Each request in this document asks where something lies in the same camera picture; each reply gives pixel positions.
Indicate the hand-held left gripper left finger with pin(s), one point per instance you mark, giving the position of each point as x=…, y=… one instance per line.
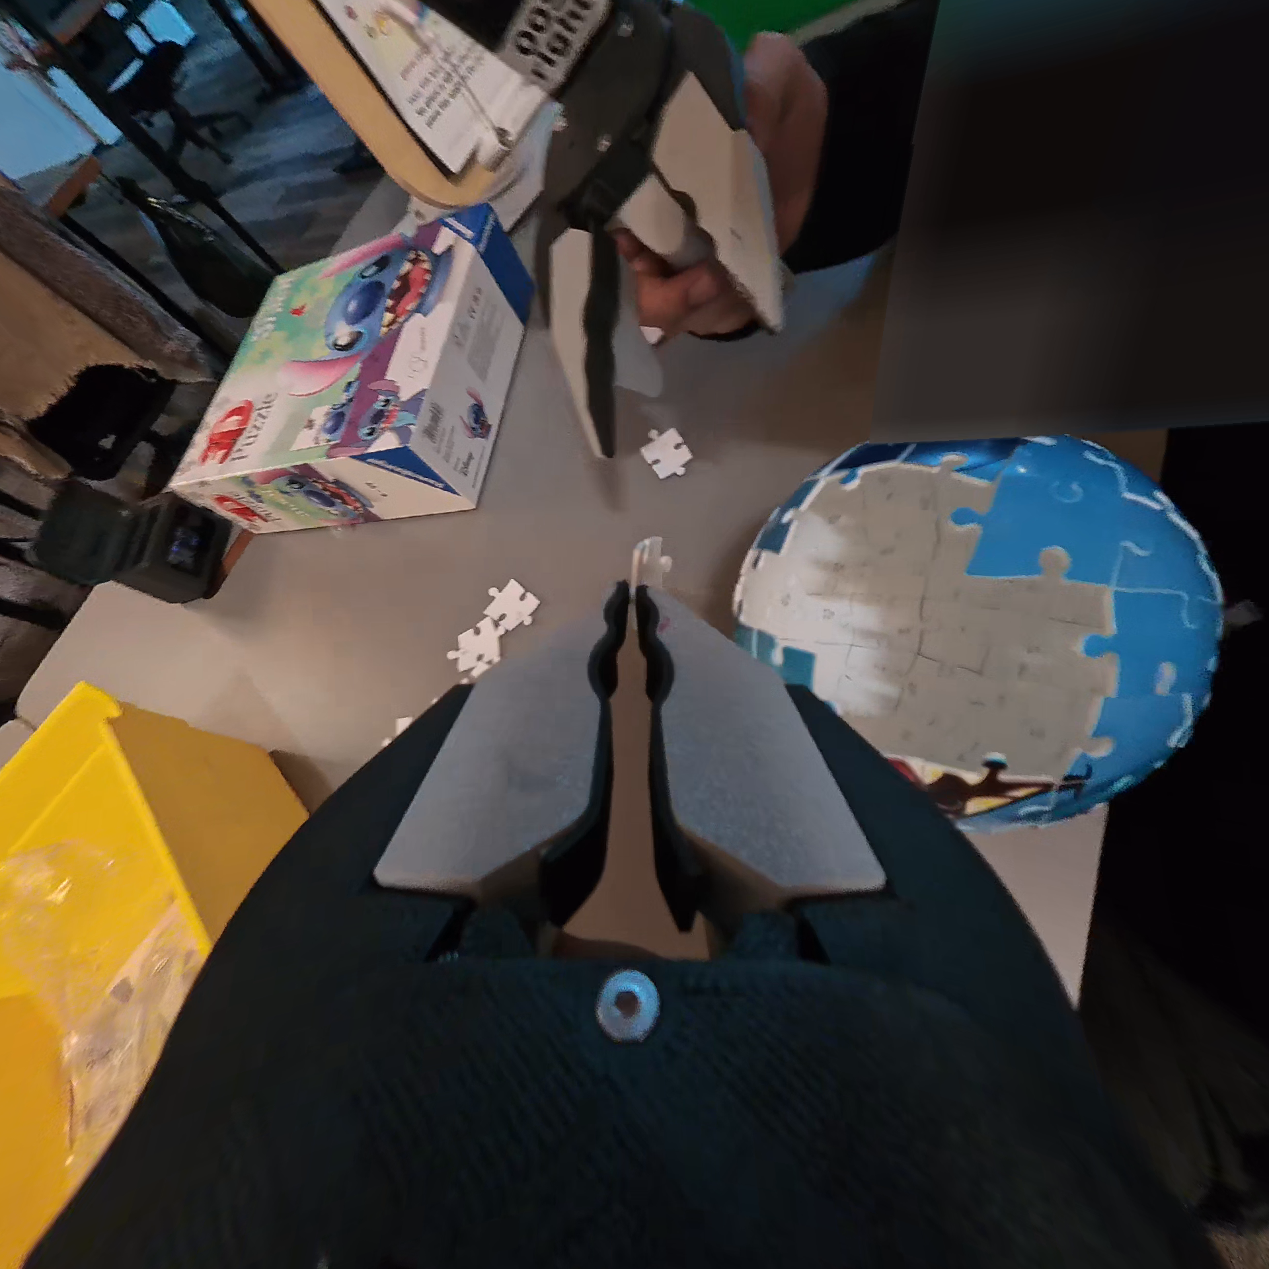
x=495, y=783

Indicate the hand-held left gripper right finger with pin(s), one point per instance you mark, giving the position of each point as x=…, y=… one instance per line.
x=763, y=783

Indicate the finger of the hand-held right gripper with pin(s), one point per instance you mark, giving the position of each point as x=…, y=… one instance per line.
x=568, y=307
x=713, y=188

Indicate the blue puzzle ball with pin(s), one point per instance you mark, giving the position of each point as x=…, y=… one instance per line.
x=991, y=615

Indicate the person's right forearm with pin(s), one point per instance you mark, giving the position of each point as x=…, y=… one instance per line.
x=843, y=120

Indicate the colourful puzzle box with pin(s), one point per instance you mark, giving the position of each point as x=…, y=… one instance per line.
x=298, y=396

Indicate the person's right hand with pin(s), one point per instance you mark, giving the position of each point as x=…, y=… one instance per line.
x=789, y=129

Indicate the white instruction sheet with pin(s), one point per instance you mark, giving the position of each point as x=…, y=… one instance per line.
x=446, y=90

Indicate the green panel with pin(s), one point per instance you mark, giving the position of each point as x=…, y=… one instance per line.
x=793, y=15

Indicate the wooden instruction board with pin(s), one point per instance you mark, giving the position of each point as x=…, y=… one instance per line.
x=396, y=168

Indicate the yellow plastic bin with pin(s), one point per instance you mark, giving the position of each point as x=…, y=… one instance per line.
x=198, y=783

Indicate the clear plastic bag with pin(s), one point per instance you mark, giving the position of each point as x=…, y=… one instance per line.
x=89, y=942

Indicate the small black device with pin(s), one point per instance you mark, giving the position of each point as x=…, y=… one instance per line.
x=128, y=546

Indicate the person's dark clothed torso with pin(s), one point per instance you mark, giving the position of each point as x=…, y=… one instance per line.
x=1189, y=892

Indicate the black office chair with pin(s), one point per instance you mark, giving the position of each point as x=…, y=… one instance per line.
x=148, y=70

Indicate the brown upholstered bench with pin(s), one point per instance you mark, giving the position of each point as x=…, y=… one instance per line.
x=69, y=318

